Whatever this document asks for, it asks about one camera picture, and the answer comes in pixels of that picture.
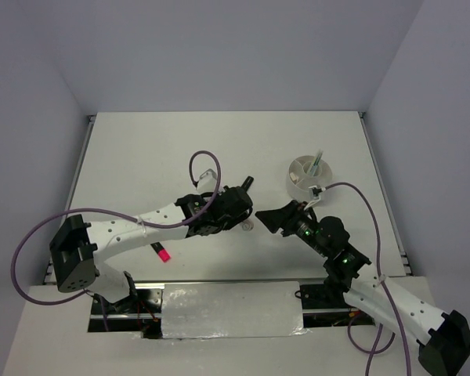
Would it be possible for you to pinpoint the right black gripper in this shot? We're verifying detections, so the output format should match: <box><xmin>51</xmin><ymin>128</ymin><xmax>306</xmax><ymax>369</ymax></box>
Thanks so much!
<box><xmin>255</xmin><ymin>199</ymin><xmax>329</xmax><ymax>257</ymax></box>

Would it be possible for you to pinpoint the silver green pen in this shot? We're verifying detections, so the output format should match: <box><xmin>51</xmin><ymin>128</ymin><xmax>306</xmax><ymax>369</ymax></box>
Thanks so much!
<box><xmin>308</xmin><ymin>149</ymin><xmax>324</xmax><ymax>176</ymax></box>

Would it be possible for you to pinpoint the pink black highlighter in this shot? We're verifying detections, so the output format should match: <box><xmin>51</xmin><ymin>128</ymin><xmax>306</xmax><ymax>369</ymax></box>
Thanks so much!
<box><xmin>151</xmin><ymin>242</ymin><xmax>171</xmax><ymax>262</ymax></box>

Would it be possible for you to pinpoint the blue black highlighter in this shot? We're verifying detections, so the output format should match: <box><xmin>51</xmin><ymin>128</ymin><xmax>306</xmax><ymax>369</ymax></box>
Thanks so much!
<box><xmin>241</xmin><ymin>176</ymin><xmax>254</xmax><ymax>191</ymax></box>

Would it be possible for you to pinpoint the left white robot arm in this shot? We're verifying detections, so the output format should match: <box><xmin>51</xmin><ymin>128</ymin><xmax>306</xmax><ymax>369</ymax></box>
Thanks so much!
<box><xmin>49</xmin><ymin>186</ymin><xmax>253</xmax><ymax>313</ymax></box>

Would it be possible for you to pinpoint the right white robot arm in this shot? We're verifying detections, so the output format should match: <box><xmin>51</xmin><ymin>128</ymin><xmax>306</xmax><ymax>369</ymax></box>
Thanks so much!
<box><xmin>255</xmin><ymin>201</ymin><xmax>470</xmax><ymax>375</ymax></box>

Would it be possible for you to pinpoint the white round divided container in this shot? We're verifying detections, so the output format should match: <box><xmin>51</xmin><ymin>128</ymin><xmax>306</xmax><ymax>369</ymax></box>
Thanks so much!
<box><xmin>286</xmin><ymin>155</ymin><xmax>333</xmax><ymax>201</ymax></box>

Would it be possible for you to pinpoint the silver foil cover plate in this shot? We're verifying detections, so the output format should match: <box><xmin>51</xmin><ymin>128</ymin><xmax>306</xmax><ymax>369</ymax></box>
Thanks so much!
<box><xmin>161</xmin><ymin>281</ymin><xmax>306</xmax><ymax>339</ymax></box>

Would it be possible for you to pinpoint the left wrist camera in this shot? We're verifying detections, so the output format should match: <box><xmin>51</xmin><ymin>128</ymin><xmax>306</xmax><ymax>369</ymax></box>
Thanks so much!
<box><xmin>196</xmin><ymin>168</ymin><xmax>218</xmax><ymax>194</ymax></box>

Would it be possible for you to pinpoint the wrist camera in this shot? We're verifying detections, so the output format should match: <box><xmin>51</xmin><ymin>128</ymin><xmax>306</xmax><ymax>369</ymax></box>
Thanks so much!
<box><xmin>305</xmin><ymin>185</ymin><xmax>324</xmax><ymax>209</ymax></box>
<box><xmin>196</xmin><ymin>168</ymin><xmax>218</xmax><ymax>194</ymax></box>

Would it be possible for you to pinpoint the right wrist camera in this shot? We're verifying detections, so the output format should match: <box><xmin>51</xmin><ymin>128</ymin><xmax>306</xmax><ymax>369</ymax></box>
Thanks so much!
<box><xmin>305</xmin><ymin>185</ymin><xmax>324</xmax><ymax>209</ymax></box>

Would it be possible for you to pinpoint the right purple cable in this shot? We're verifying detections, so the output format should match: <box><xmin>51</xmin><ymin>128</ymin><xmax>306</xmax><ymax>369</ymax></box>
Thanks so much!
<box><xmin>320</xmin><ymin>182</ymin><xmax>412</xmax><ymax>376</ymax></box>

